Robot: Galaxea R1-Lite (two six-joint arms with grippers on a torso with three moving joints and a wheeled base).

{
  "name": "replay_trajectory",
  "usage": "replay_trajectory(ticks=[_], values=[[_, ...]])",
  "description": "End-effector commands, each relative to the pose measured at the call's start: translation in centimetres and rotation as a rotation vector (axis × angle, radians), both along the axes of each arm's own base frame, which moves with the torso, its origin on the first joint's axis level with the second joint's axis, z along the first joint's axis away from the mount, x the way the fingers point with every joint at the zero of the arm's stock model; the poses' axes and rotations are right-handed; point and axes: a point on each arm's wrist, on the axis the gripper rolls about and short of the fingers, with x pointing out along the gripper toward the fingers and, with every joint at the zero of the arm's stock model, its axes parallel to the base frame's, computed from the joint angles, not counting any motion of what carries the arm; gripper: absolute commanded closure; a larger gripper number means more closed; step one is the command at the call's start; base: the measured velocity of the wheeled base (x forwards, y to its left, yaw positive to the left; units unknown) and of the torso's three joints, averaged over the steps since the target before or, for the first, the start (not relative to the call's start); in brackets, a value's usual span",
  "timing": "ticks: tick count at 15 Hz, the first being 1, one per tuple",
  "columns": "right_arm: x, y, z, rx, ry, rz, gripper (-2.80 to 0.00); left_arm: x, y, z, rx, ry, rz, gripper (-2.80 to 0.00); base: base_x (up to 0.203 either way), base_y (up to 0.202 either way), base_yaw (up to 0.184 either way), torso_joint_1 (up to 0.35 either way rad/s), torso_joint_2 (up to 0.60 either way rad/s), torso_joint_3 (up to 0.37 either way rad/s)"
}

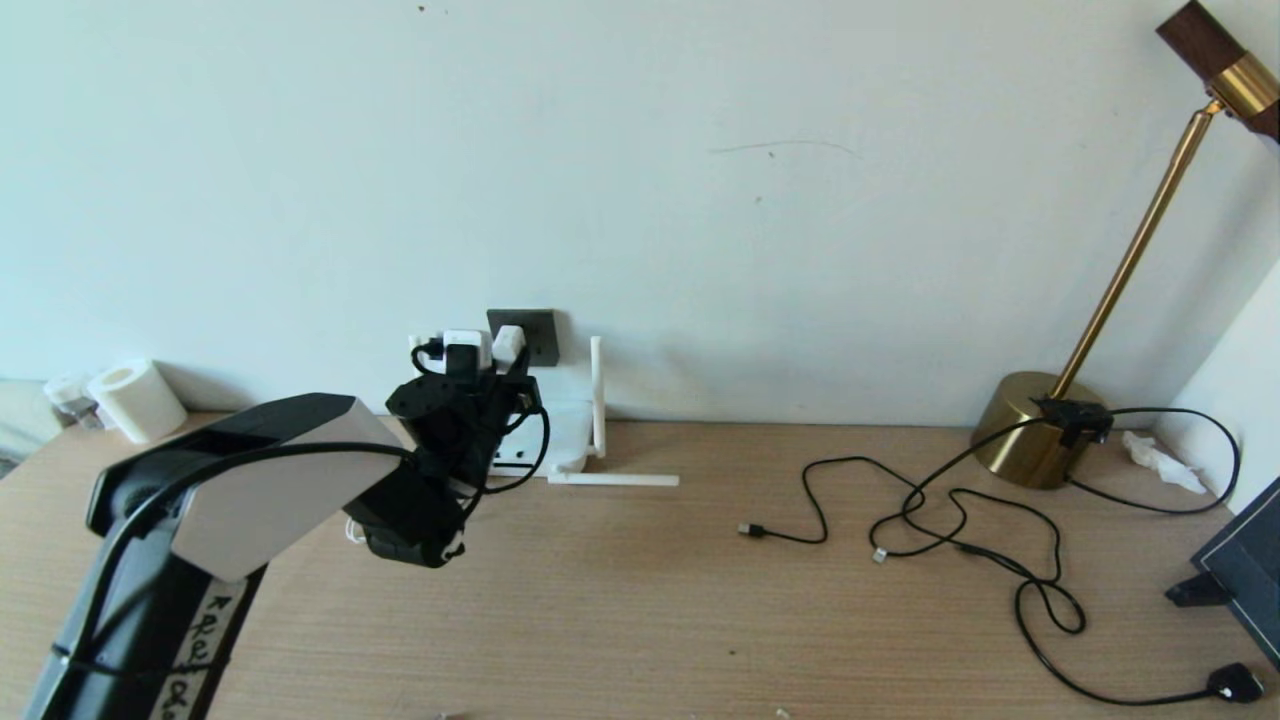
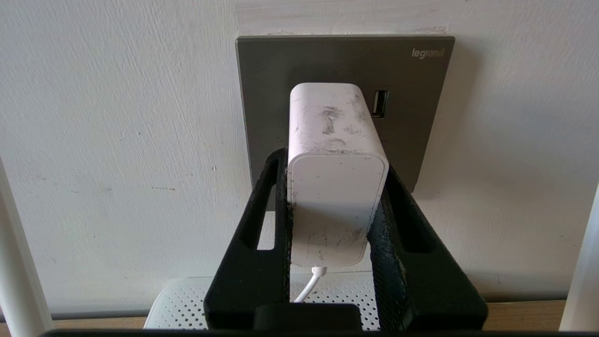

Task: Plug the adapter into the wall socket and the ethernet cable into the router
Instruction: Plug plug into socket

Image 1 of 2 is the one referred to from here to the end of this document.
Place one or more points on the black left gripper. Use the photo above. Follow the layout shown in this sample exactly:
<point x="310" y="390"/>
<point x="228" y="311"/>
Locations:
<point x="455" y="425"/>

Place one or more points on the white power adapter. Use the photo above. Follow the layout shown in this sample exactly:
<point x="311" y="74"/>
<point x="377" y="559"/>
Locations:
<point x="510" y="342"/>

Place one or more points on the white router with antennas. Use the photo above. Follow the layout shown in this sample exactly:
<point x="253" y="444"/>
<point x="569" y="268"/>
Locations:
<point x="570" y="430"/>

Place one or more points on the white toilet paper roll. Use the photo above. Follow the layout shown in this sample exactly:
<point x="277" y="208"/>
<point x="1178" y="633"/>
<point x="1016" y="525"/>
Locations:
<point x="140" y="400"/>

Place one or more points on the gold desk lamp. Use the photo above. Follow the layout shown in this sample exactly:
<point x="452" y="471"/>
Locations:
<point x="1020" y="440"/>

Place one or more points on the black clip on lamp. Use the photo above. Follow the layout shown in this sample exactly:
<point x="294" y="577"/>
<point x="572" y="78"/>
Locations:
<point x="1070" y="418"/>

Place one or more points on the crumpled white tissue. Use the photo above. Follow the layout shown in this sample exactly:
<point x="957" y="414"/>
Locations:
<point x="1160" y="465"/>

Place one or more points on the black clip stand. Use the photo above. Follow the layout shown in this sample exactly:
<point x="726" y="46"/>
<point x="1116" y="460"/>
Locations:
<point x="1195" y="592"/>

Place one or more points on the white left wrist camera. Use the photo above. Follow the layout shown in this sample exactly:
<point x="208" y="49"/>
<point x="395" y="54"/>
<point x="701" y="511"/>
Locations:
<point x="484" y="340"/>

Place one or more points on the grey wall socket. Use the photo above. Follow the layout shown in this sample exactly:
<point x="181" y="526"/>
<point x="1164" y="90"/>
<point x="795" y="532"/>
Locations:
<point x="543" y="340"/>

